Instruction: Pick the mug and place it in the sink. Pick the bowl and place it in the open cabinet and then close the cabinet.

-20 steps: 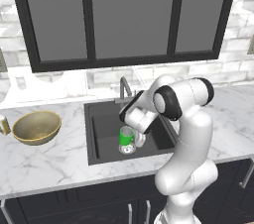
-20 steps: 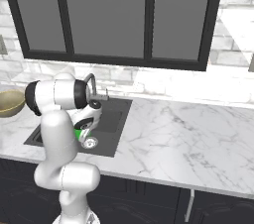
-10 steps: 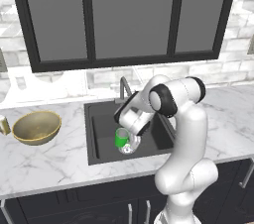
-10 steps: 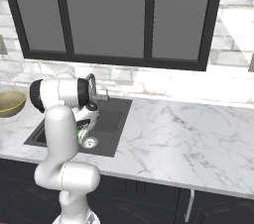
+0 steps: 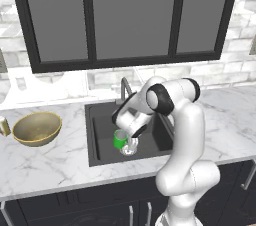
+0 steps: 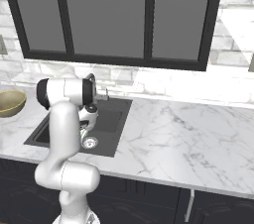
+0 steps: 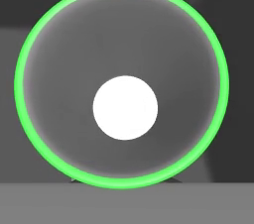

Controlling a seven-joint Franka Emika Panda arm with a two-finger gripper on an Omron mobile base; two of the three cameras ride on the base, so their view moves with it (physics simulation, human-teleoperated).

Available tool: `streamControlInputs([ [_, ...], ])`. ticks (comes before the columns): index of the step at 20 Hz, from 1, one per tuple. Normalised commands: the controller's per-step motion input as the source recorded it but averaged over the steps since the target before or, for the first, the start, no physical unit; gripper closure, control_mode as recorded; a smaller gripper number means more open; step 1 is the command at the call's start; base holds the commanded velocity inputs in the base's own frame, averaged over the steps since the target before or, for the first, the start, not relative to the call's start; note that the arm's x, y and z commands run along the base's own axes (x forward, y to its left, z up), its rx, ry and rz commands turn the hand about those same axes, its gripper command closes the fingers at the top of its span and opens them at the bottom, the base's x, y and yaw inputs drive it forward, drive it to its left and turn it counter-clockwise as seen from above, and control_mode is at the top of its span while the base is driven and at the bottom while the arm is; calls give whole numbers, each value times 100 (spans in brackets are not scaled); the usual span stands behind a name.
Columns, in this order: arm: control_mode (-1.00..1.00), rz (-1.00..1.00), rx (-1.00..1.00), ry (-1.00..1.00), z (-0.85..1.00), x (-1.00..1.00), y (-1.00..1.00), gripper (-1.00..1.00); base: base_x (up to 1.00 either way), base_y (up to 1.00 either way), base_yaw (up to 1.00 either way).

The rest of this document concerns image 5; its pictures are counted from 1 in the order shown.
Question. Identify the dark cupboard door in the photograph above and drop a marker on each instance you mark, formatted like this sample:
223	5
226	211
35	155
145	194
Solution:
156	206
230	200
76	206

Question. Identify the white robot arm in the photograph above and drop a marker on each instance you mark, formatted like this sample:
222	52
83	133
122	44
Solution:
186	143

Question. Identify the olive gold bowl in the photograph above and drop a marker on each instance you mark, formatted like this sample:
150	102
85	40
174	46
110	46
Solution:
36	129

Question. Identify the green mug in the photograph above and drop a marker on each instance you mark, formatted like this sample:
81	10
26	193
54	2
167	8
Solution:
118	140

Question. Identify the grey wall socket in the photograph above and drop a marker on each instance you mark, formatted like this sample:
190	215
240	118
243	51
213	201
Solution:
2	61
253	45

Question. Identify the dark sink basin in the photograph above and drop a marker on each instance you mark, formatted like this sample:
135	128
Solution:
103	136

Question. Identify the black framed window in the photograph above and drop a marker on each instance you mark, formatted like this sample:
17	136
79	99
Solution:
130	16

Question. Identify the grey metal tap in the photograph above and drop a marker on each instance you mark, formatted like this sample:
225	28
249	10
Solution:
124	88

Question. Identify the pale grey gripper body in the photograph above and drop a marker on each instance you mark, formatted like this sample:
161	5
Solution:
130	147

